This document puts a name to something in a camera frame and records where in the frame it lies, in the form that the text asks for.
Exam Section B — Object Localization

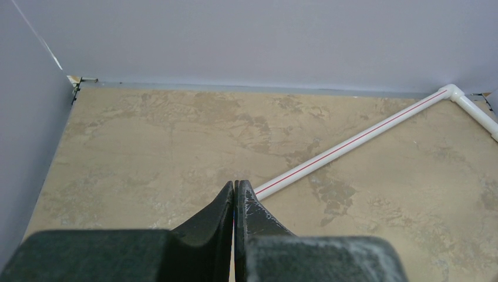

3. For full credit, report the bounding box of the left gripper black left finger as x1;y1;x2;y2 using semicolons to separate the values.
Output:
1;182;234;281

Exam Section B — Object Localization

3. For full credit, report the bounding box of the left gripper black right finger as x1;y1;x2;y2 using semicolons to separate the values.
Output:
234;180;408;281

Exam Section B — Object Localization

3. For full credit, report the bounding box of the white PVC pipe frame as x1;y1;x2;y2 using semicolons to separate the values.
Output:
254;84;497;200

